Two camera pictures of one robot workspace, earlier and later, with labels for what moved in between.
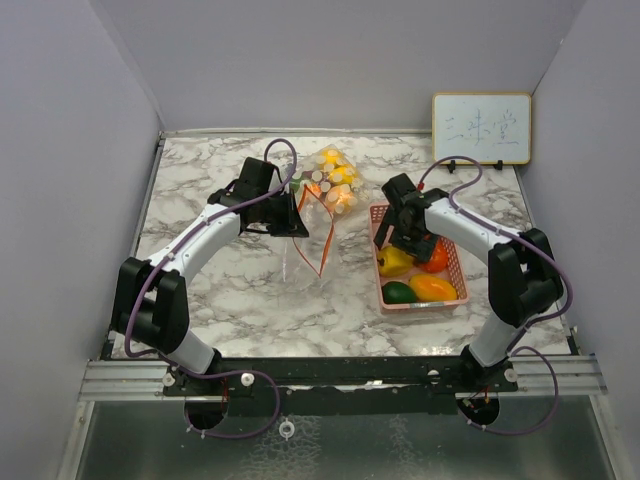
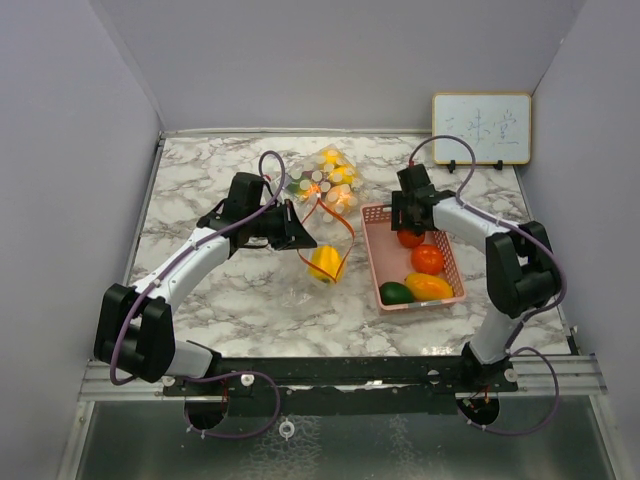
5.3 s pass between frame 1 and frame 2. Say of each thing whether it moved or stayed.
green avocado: stayed
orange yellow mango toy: stayed
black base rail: stayed
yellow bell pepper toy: moved
